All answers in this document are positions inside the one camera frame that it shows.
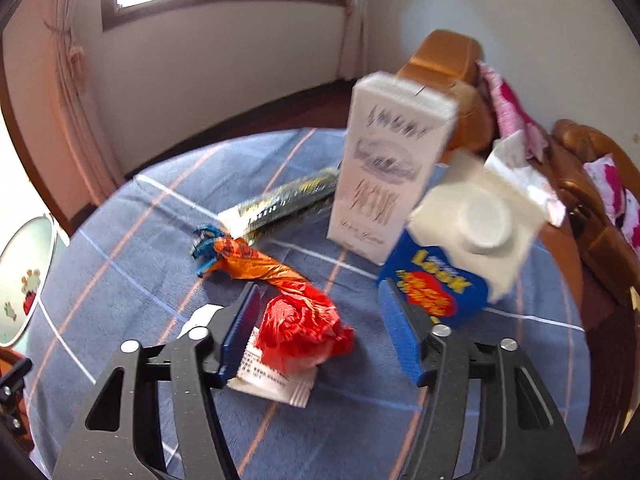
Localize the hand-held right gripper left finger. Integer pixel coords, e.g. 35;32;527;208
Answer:
52;282;262;480

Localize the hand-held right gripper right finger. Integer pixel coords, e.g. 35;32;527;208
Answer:
377;280;583;480

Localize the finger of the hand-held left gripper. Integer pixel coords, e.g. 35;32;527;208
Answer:
0;357;33;431

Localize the red crinkled plastic wrapper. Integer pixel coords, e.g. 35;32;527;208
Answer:
255;280;356;373

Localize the white paper scrap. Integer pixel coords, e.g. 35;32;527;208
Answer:
177;304;226;341

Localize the orange foil wrapper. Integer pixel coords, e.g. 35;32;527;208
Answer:
207;236;311;293

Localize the white printed sachet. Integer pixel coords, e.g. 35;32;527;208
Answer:
227;327;316;406

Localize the blue carton white cap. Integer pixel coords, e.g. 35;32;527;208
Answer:
377;149;546;328

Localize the black gold long wrapper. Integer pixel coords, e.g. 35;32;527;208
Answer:
217;167;341;241

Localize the tall white carton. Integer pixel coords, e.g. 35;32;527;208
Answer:
326;72;458;266

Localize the brown leather sofa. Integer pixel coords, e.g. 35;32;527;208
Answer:
542;119;640;456

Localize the pink curtain with tieback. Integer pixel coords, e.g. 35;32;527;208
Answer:
42;0;126;196

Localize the narrow pink curtain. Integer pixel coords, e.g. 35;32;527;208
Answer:
337;0;373;83

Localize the curtain tieback tassel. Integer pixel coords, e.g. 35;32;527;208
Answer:
45;20;88;81

